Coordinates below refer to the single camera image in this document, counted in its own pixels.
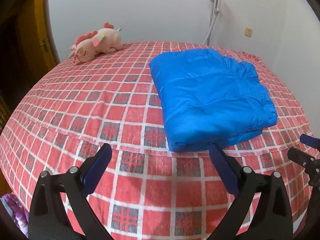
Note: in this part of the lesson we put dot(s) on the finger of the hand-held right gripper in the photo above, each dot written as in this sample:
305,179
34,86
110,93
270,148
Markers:
300,156
310,141

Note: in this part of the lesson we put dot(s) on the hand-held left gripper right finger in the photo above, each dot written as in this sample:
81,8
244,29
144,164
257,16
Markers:
225,170

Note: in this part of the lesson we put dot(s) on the beige wall socket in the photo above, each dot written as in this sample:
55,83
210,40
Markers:
248,32

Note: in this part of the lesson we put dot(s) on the pink unicorn plush toy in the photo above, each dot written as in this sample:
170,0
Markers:
100,42

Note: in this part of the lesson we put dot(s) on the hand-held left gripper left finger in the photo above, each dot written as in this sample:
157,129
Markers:
96,170

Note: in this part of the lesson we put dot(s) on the blue puffer jacket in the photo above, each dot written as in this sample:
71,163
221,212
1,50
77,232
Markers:
212,92

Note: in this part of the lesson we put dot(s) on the wooden door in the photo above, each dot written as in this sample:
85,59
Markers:
30,30

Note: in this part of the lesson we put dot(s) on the red checkered bed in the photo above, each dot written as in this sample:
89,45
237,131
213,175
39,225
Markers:
100,92

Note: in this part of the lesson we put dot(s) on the pile of mixed clothes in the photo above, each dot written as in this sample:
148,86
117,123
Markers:
13,212

